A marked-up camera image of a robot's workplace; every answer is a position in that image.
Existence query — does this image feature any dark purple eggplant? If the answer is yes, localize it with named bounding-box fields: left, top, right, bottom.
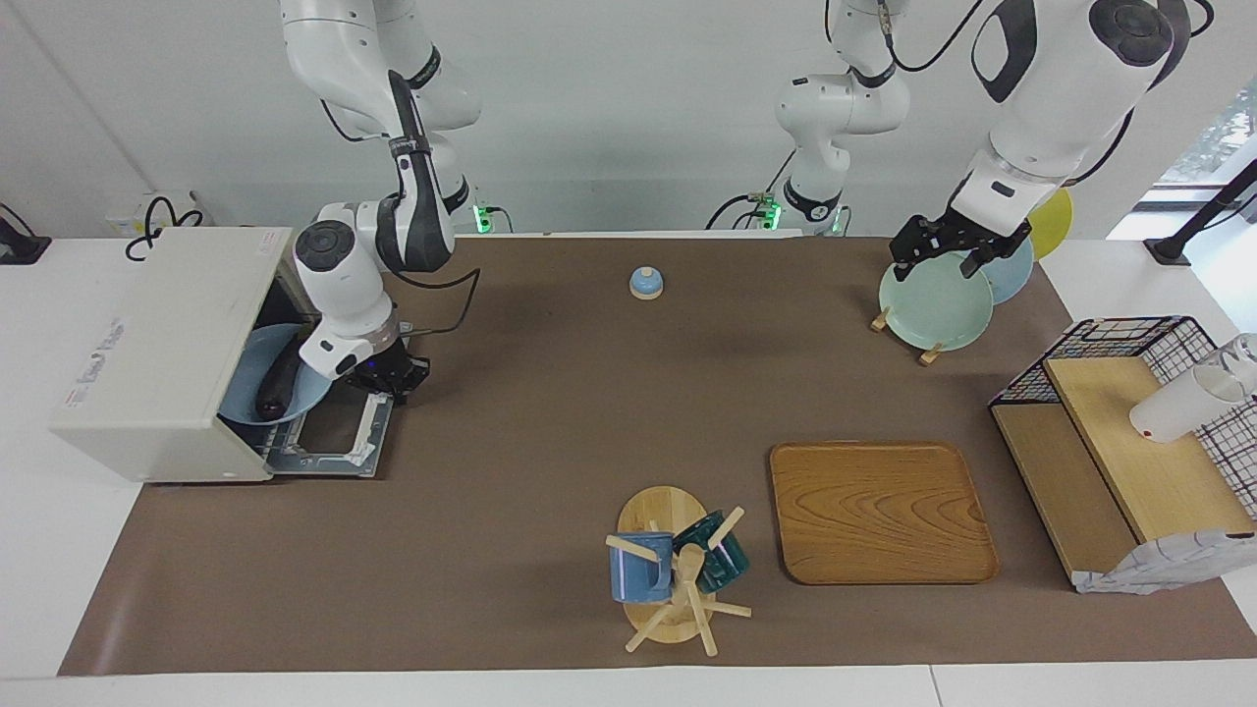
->
left=255, top=339, right=307, bottom=421

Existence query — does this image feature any light blue serving plate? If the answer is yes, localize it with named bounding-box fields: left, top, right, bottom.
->
left=218, top=324, right=335, bottom=426

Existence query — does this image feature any cream toaster oven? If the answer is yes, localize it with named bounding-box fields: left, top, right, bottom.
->
left=49, top=228, right=396, bottom=484

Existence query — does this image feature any light blue racked plate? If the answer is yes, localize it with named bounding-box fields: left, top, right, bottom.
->
left=982, top=236, right=1035, bottom=305

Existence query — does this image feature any pale green plate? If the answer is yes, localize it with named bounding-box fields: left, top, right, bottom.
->
left=879, top=251, right=995, bottom=353

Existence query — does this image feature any wooden plate rack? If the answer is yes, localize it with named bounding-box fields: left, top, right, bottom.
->
left=870, top=306, right=945, bottom=367

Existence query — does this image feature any yellow plate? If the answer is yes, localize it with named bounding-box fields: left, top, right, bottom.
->
left=1026, top=187, right=1074, bottom=261

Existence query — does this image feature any brown table mat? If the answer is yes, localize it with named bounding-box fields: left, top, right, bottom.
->
left=57, top=236, right=1257, bottom=677

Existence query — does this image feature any black metal stand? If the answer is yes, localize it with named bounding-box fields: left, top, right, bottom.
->
left=1144, top=157, right=1257, bottom=266

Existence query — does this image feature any white plastic cup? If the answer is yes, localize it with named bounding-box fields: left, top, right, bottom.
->
left=1129, top=365, right=1248, bottom=445

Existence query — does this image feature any wooden serving tray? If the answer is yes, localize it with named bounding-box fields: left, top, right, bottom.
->
left=769, top=441, right=1001, bottom=586

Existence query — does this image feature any wooden two-tier shelf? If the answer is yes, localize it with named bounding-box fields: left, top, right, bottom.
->
left=990, top=355, right=1257, bottom=590

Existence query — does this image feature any clear glass cup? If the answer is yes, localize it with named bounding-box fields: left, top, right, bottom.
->
left=1223, top=334, right=1257, bottom=394

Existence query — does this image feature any white power strip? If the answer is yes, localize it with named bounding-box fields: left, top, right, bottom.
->
left=106, top=191, right=212, bottom=239

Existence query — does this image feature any wooden mug tree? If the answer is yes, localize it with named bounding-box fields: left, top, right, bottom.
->
left=605, top=486, right=753, bottom=657

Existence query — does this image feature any blue mug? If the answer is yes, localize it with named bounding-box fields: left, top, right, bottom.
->
left=609, top=531, right=676, bottom=604

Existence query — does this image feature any grey patterned cloth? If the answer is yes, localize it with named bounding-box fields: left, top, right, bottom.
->
left=1072, top=530, right=1257, bottom=596

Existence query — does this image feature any dark green mug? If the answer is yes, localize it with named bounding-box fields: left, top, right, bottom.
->
left=673, top=511, right=750, bottom=594

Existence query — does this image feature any black table clamp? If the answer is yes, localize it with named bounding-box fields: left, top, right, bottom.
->
left=0, top=203, right=52, bottom=266

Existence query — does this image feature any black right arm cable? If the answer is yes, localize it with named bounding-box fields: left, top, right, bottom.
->
left=388, top=69, right=482, bottom=340

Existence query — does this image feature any black wire basket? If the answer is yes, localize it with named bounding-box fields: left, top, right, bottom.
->
left=989, top=315, right=1257, bottom=521

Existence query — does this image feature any black arm base cable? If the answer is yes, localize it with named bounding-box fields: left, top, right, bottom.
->
left=705, top=147, right=798, bottom=232

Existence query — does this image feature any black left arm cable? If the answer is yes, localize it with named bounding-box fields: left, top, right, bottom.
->
left=877, top=0, right=986, bottom=75

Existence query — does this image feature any black power strip cable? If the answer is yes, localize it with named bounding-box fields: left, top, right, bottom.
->
left=125, top=196, right=205, bottom=262

